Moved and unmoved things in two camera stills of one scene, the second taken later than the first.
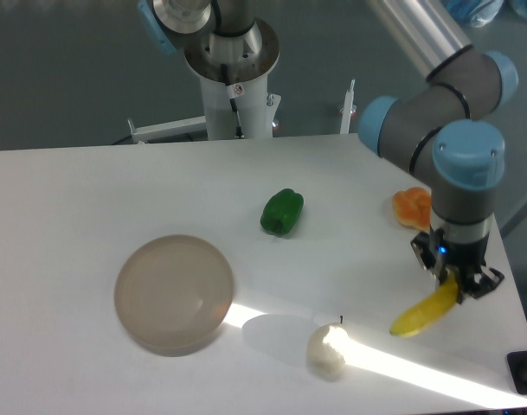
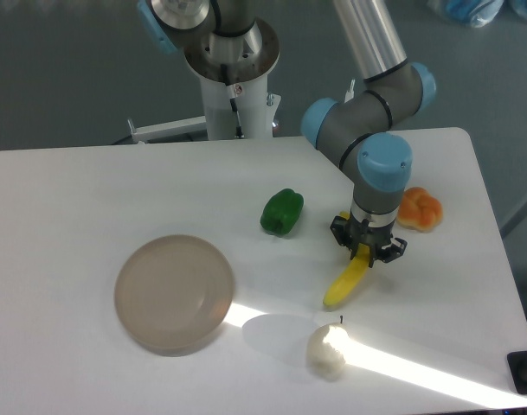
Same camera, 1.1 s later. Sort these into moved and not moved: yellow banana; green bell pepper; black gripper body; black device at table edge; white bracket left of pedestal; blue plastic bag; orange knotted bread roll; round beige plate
Moved: yellow banana; black gripper body
Not moved: white bracket left of pedestal; round beige plate; black device at table edge; orange knotted bread roll; green bell pepper; blue plastic bag
